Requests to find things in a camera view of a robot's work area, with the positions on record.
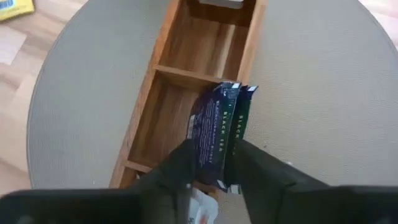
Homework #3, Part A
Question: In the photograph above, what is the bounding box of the round grey mat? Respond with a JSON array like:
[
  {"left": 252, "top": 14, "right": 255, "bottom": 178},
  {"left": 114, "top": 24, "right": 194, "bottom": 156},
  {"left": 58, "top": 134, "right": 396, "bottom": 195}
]
[{"left": 26, "top": 0, "right": 398, "bottom": 224}]

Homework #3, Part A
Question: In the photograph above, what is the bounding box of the wooden tea organizer box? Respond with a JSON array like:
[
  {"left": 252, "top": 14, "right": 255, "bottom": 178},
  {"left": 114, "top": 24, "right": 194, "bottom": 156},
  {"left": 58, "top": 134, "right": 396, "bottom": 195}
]
[{"left": 108, "top": 0, "right": 270, "bottom": 200}]

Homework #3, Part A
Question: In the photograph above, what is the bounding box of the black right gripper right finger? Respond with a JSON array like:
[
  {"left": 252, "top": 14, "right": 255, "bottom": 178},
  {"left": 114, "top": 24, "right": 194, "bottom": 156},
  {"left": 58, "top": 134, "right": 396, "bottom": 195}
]
[{"left": 232, "top": 139, "right": 330, "bottom": 224}]

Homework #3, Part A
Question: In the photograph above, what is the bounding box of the yellow tea packet blue print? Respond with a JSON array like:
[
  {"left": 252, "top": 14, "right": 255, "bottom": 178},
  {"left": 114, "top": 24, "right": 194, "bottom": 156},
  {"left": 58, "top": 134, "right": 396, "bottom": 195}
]
[{"left": 0, "top": 0, "right": 35, "bottom": 22}]

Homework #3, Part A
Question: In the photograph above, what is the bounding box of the dark blue tea packet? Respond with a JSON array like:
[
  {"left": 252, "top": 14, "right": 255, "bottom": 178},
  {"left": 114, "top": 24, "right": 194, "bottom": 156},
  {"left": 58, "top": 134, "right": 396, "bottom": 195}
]
[
  {"left": 185, "top": 81, "right": 242, "bottom": 191},
  {"left": 228, "top": 85, "right": 259, "bottom": 195}
]

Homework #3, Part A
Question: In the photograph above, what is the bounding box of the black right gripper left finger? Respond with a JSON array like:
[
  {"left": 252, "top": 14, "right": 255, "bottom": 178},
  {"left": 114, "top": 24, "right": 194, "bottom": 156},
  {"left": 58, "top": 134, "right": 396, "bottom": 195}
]
[{"left": 130, "top": 138, "right": 197, "bottom": 224}]

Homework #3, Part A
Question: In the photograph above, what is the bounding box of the white and orange tea packet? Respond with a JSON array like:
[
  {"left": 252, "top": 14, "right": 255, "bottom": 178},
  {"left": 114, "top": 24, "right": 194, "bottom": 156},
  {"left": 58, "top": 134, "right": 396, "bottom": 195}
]
[{"left": 186, "top": 186, "right": 220, "bottom": 224}]

